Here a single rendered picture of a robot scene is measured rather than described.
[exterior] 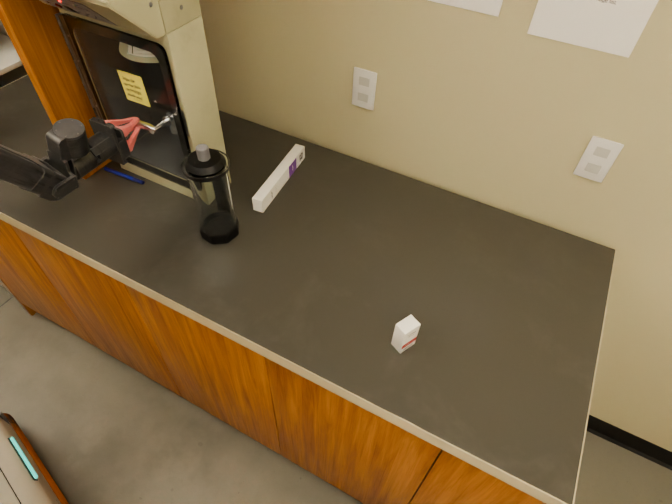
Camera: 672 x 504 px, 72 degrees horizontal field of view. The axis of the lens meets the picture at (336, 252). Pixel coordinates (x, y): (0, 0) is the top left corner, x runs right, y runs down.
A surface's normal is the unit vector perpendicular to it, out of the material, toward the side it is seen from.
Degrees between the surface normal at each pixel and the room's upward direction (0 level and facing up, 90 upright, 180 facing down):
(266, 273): 0
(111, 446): 0
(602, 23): 90
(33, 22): 90
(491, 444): 0
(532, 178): 90
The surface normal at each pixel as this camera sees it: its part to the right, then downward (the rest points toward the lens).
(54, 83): 0.88, 0.37
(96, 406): 0.04, -0.65
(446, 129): -0.47, 0.66
